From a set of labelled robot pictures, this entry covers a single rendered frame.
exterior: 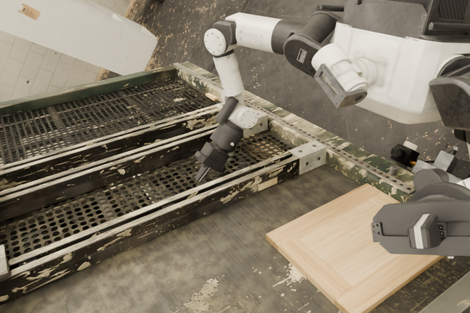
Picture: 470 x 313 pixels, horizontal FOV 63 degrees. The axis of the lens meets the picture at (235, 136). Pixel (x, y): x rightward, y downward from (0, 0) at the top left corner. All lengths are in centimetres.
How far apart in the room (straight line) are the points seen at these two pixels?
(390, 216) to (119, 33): 440
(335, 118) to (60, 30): 313
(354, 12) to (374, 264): 60
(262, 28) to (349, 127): 152
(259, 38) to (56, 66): 530
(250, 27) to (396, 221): 72
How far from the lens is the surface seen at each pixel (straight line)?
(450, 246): 47
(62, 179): 135
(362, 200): 123
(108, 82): 225
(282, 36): 101
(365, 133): 240
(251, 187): 122
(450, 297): 100
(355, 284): 98
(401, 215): 47
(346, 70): 77
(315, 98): 269
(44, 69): 620
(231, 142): 122
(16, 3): 450
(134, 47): 481
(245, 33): 108
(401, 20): 81
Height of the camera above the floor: 202
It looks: 40 degrees down
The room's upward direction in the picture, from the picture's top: 72 degrees counter-clockwise
